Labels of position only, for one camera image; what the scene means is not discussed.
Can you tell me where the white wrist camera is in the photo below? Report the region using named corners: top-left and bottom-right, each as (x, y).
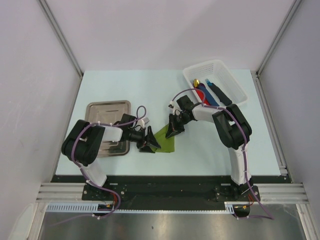
top-left (168, 101), bottom-right (175, 109)
top-left (138, 117), bottom-right (150, 128)

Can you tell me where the aluminium frame post left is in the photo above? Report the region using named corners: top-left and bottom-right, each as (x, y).
top-left (37, 0), bottom-right (84, 77)

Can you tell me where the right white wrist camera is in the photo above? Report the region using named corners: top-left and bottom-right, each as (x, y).
top-left (168, 101), bottom-right (175, 109)

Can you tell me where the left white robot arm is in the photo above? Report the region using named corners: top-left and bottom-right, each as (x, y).
top-left (61, 113), bottom-right (161, 200)

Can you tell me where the aluminium frame post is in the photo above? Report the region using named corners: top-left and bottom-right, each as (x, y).
top-left (254, 0), bottom-right (302, 76)
top-left (37, 0), bottom-right (84, 77)

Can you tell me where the aluminium front rail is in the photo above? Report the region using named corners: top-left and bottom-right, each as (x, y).
top-left (36, 183), bottom-right (309, 204)

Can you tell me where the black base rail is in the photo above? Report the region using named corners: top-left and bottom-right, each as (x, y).
top-left (51, 175), bottom-right (291, 211)

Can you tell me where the white plastic basket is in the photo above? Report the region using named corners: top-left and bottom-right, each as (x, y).
top-left (182, 59), bottom-right (249, 106)

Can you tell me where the green paper napkin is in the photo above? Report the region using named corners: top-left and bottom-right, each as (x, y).
top-left (151, 124), bottom-right (175, 153)

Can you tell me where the metal tray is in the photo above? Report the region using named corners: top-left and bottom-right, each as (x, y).
top-left (85, 100), bottom-right (131, 158)

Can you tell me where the gold spoon in basket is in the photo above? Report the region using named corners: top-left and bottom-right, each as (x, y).
top-left (193, 79), bottom-right (201, 88)

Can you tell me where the red utensil sleeve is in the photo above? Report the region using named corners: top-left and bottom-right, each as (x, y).
top-left (194, 87), bottom-right (210, 106)

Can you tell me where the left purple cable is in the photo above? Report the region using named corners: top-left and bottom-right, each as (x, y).
top-left (71, 105), bottom-right (148, 221)

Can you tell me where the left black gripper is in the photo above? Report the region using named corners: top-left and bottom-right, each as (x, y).
top-left (127, 126), bottom-right (161, 154)

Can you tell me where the aluminium frame post right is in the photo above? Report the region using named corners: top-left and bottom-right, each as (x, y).
top-left (254, 0), bottom-right (302, 76)

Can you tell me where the white cable duct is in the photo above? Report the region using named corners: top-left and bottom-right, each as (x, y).
top-left (46, 201), bottom-right (237, 215)

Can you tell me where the black utensil sleeve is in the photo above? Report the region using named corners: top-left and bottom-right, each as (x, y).
top-left (209, 84), bottom-right (233, 106)

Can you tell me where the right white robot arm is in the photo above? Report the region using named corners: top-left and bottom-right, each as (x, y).
top-left (165, 95), bottom-right (252, 201)

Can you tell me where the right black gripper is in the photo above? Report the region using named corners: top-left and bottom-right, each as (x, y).
top-left (166, 113), bottom-right (191, 139)

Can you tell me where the blue utensil sleeve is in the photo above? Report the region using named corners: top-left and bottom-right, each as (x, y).
top-left (198, 84), bottom-right (220, 107)

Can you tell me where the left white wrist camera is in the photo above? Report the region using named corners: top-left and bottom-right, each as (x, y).
top-left (138, 117), bottom-right (150, 128)

